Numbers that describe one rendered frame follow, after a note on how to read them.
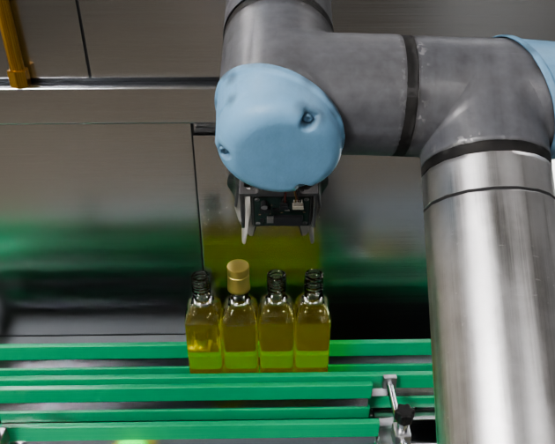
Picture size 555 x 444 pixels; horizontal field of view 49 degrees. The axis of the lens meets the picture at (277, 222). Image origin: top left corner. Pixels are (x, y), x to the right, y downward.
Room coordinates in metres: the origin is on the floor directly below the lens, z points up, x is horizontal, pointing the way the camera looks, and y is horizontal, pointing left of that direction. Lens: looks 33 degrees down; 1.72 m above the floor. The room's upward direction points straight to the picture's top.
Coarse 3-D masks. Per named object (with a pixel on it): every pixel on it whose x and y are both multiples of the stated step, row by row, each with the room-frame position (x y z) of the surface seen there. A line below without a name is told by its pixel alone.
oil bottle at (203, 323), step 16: (192, 304) 0.73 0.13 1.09; (208, 304) 0.73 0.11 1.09; (192, 320) 0.71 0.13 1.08; (208, 320) 0.71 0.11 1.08; (192, 336) 0.71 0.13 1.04; (208, 336) 0.71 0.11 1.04; (192, 352) 0.71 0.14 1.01; (208, 352) 0.71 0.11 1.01; (192, 368) 0.71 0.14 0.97; (208, 368) 0.71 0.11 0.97; (224, 368) 0.73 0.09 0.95
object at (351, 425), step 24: (24, 432) 0.60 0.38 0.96; (48, 432) 0.60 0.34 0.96; (72, 432) 0.60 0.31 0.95; (96, 432) 0.60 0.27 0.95; (120, 432) 0.60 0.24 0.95; (144, 432) 0.60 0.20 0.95; (168, 432) 0.60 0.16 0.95; (192, 432) 0.60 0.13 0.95; (216, 432) 0.60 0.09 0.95; (240, 432) 0.60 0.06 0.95; (264, 432) 0.60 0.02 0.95; (288, 432) 0.60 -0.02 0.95; (312, 432) 0.60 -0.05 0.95; (336, 432) 0.60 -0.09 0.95; (360, 432) 0.60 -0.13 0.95
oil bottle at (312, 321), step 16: (304, 304) 0.73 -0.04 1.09; (320, 304) 0.73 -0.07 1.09; (304, 320) 0.71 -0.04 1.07; (320, 320) 0.71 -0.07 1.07; (304, 336) 0.71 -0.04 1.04; (320, 336) 0.71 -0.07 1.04; (304, 352) 0.71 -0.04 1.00; (320, 352) 0.71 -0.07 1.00; (304, 368) 0.71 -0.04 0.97; (320, 368) 0.71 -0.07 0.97
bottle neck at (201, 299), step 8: (200, 272) 0.75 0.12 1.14; (208, 272) 0.75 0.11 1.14; (192, 280) 0.73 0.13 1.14; (200, 280) 0.73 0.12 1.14; (208, 280) 0.73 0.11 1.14; (192, 288) 0.73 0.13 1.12; (200, 288) 0.72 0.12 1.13; (208, 288) 0.73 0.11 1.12; (200, 296) 0.72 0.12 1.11; (208, 296) 0.73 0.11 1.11; (200, 304) 0.72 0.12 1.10
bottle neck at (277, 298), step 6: (270, 270) 0.75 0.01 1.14; (276, 270) 0.75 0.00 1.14; (282, 270) 0.75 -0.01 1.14; (270, 276) 0.74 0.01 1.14; (276, 276) 0.75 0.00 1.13; (282, 276) 0.74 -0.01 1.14; (270, 282) 0.73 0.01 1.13; (276, 282) 0.73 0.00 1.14; (282, 282) 0.73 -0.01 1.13; (270, 288) 0.73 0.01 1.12; (276, 288) 0.73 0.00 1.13; (282, 288) 0.73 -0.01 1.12; (270, 294) 0.73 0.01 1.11; (276, 294) 0.73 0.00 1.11; (282, 294) 0.73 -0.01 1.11; (270, 300) 0.73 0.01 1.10; (276, 300) 0.73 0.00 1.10; (282, 300) 0.73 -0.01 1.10
